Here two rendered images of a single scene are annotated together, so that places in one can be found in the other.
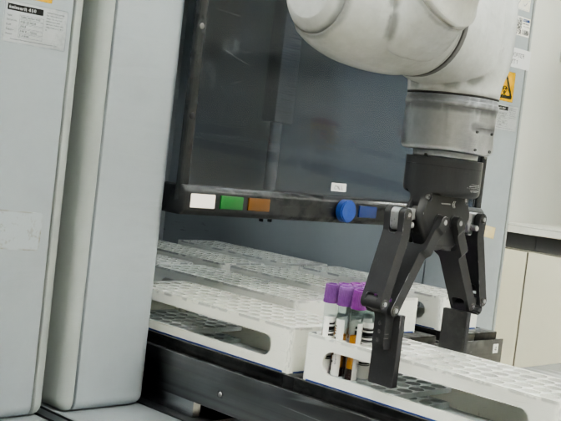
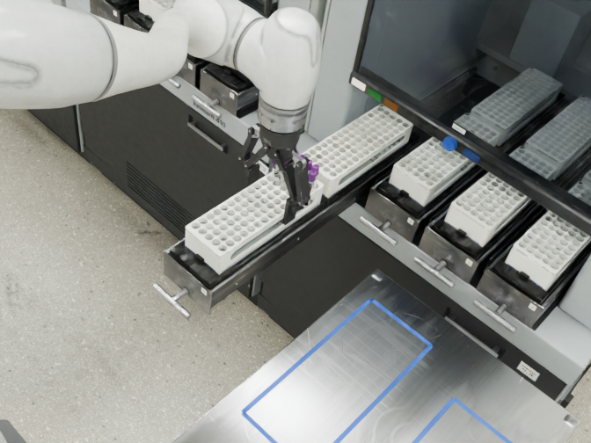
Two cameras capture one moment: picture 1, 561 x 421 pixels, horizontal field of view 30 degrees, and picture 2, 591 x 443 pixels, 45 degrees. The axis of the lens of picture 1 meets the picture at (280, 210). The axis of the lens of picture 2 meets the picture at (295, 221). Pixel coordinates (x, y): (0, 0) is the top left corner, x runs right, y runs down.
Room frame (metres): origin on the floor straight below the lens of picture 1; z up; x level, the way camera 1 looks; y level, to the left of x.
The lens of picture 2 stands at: (0.91, -1.18, 1.88)
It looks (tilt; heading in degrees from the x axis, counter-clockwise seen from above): 46 degrees down; 80
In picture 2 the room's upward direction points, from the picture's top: 11 degrees clockwise
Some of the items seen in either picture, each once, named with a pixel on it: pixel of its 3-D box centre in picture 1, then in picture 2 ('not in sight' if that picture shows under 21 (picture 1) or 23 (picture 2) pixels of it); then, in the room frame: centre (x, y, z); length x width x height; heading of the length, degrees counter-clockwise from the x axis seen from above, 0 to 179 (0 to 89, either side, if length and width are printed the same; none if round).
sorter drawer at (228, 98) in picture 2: not in sight; (303, 47); (1.14, 0.52, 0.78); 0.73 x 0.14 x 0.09; 45
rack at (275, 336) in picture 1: (229, 327); (355, 149); (1.23, 0.04, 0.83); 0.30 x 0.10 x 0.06; 45
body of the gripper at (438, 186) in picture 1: (439, 202); (278, 139); (1.03, -0.15, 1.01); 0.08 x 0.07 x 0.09; 135
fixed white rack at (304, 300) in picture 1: (242, 303); (445, 158); (1.43, 0.04, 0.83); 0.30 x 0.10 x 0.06; 45
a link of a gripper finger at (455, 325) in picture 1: (452, 343); (290, 208); (1.07, -0.19, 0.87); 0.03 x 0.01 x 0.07; 45
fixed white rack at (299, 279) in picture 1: (317, 301); (501, 195); (1.54, -0.07, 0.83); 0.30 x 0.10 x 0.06; 45
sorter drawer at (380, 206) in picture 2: not in sight; (470, 151); (1.53, 0.13, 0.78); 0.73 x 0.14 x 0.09; 45
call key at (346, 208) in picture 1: (346, 210); (449, 143); (1.38, -0.09, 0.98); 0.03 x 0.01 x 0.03; 135
